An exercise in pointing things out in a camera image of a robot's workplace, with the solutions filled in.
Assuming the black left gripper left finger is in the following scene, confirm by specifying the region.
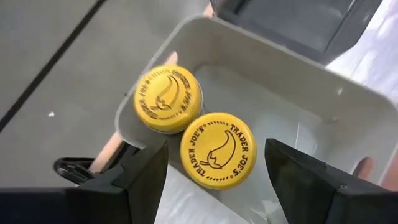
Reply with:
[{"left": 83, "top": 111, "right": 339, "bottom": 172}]
[{"left": 0, "top": 140, "right": 169, "bottom": 224}]

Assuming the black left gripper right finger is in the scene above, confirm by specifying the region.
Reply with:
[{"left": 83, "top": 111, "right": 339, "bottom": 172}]
[{"left": 264, "top": 138, "right": 398, "bottom": 224}]

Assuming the yellow-lid spice jar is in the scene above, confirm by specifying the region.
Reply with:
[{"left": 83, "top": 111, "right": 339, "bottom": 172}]
[
  {"left": 134, "top": 65, "right": 203, "bottom": 135},
  {"left": 180, "top": 112, "right": 258, "bottom": 191}
]

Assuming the beige plastic bin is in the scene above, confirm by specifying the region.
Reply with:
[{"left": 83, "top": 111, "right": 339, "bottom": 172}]
[{"left": 114, "top": 14, "right": 398, "bottom": 224}]

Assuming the dark grey plastic bin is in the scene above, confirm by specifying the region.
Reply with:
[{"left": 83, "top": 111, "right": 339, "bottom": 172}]
[{"left": 210, "top": 0, "right": 384, "bottom": 65}]

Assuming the small black frame clamp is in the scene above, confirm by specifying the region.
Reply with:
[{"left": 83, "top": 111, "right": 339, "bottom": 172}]
[{"left": 53, "top": 157, "right": 96, "bottom": 185}]

